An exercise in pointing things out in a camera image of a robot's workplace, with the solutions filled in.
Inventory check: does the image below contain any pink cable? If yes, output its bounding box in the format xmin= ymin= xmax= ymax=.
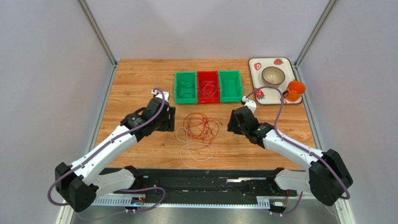
xmin=199 ymin=80 xmax=219 ymax=99

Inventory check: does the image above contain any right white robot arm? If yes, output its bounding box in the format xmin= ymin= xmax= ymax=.
xmin=227 ymin=106 xmax=353 ymax=206

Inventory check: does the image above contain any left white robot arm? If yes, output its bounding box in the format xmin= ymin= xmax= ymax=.
xmin=48 ymin=97 xmax=176 ymax=212

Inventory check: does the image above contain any right green bin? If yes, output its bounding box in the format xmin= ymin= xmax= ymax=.
xmin=218 ymin=70 xmax=243 ymax=103

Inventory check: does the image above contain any green bin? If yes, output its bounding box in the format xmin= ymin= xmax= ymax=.
xmin=174 ymin=71 xmax=198 ymax=105
xmin=218 ymin=70 xmax=243 ymax=103

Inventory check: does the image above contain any strawberry pattern tray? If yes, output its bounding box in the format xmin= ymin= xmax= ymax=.
xmin=248 ymin=57 xmax=296 ymax=105

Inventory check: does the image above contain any left green bin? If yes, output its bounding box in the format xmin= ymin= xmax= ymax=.
xmin=174 ymin=71 xmax=198 ymax=105

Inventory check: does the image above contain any red bin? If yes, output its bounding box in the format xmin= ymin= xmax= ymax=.
xmin=197 ymin=71 xmax=220 ymax=104

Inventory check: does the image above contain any grey bowl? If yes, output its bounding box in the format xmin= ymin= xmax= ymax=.
xmin=262 ymin=66 xmax=285 ymax=87

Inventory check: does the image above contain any orange cup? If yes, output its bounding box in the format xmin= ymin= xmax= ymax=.
xmin=283 ymin=80 xmax=306 ymax=102

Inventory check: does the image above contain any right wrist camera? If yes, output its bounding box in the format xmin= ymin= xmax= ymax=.
xmin=241 ymin=96 xmax=257 ymax=113

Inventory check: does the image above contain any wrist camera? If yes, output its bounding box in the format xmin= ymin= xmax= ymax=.
xmin=241 ymin=96 xmax=257 ymax=113
xmin=151 ymin=88 xmax=170 ymax=103

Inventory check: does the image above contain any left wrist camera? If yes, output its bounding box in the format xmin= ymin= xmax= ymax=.
xmin=151 ymin=88 xmax=170 ymax=103

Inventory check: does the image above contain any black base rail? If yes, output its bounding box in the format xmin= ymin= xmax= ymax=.
xmin=108 ymin=168 xmax=307 ymax=210

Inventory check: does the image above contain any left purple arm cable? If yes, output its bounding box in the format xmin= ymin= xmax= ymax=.
xmin=47 ymin=87 xmax=166 ymax=207

